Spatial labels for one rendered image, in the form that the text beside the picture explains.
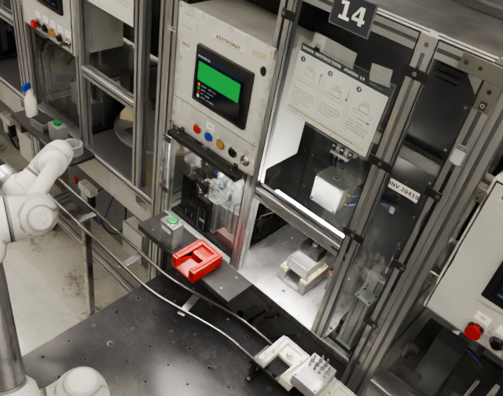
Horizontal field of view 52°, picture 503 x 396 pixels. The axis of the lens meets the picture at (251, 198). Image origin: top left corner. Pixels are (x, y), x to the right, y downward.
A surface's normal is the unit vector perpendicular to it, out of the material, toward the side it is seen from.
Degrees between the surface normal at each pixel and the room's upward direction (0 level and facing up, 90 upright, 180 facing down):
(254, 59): 90
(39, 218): 59
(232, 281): 0
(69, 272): 0
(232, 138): 90
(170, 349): 0
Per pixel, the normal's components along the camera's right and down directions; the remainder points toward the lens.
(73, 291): 0.16, -0.77
